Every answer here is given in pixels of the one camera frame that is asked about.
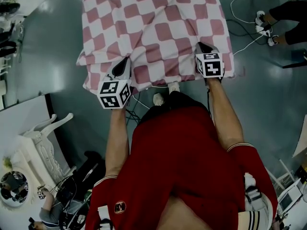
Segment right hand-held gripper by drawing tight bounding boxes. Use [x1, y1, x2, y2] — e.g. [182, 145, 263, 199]
[195, 42, 225, 83]

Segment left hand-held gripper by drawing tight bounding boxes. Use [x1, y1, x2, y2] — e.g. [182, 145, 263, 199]
[97, 57, 133, 110]

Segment pink white checkered tablecloth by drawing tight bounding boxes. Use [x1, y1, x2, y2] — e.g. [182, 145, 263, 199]
[76, 0, 236, 93]

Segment person's right forearm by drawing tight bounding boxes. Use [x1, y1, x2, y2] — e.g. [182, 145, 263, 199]
[206, 77, 244, 152]

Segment person's left forearm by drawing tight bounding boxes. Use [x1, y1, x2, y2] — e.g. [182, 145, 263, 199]
[105, 108, 130, 177]

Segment person's left white shoe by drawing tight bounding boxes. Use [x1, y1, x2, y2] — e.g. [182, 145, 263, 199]
[153, 92, 165, 106]

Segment person's white shoe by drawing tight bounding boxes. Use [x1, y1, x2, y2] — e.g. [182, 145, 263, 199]
[268, 34, 279, 47]
[153, 92, 165, 106]
[167, 81, 180, 94]
[255, 10, 266, 25]

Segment person's right white shoe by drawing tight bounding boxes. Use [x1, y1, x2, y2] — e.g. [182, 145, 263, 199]
[167, 81, 180, 94]

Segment black shorts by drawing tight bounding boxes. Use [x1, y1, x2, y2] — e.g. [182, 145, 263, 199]
[140, 91, 211, 124]

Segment white table black legs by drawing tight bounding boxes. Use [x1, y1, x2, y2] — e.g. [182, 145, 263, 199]
[282, 48, 307, 69]

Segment black bag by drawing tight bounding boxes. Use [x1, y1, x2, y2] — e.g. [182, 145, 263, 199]
[76, 150, 106, 189]

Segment red polo shirt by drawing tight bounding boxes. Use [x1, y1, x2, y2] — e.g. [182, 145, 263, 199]
[85, 105, 279, 230]

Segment white carved cabinet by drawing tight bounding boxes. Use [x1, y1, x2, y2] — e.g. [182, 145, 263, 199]
[16, 113, 77, 189]

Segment black headset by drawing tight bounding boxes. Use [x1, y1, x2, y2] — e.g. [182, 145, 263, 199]
[0, 2, 21, 15]

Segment white metal rack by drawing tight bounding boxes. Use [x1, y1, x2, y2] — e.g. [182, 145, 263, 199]
[268, 158, 297, 191]

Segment black white backpack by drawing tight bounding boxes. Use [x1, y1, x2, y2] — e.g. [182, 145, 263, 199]
[56, 176, 89, 230]

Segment round white framed mirror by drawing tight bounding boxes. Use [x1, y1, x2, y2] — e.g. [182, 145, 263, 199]
[0, 169, 34, 209]

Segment white cable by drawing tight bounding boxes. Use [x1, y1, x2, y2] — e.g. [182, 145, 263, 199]
[232, 34, 263, 56]
[131, 93, 151, 110]

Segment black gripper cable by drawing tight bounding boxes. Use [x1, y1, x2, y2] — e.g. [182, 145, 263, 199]
[125, 105, 142, 125]

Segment white harness strap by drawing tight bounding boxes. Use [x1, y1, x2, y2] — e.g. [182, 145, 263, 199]
[244, 172, 263, 210]
[97, 205, 113, 230]

